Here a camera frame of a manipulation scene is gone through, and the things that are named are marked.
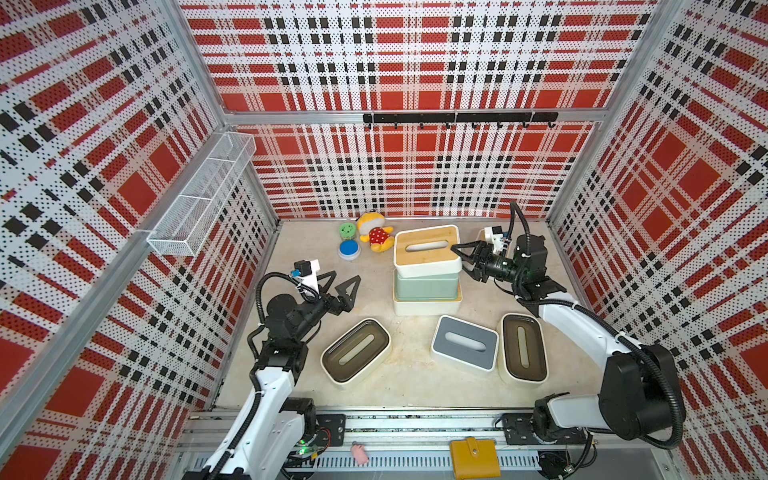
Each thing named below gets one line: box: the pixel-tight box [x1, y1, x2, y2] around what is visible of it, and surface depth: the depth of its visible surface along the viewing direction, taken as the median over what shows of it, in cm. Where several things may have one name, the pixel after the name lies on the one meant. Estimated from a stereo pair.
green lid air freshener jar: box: [338, 222, 357, 240], surface depth 114 cm
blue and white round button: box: [338, 239, 360, 261], surface depth 112 cm
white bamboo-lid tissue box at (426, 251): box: [393, 224, 463, 278], surface depth 80 cm
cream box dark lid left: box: [320, 318, 392, 386], surface depth 83 cm
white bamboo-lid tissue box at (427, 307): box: [393, 283, 463, 316], surface depth 93 cm
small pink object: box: [351, 444, 369, 465], surface depth 71 cm
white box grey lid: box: [431, 314, 500, 373], surface depth 87 cm
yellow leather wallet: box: [450, 438, 501, 480], surface depth 71 cm
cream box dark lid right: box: [498, 312, 549, 384], surface depth 83 cm
